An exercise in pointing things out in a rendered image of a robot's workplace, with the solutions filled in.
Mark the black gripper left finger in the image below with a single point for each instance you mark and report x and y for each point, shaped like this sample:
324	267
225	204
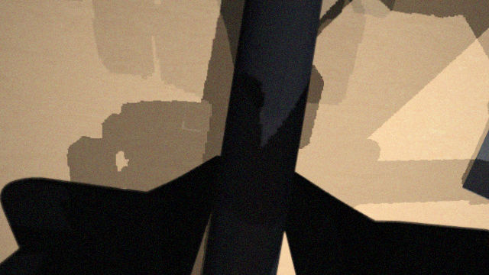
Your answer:
163	226

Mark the dark grey cylindrical pipe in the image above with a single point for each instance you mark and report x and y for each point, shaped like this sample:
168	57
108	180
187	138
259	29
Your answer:
262	135

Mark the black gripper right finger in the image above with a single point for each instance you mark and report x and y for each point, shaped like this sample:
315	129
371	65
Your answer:
328	237

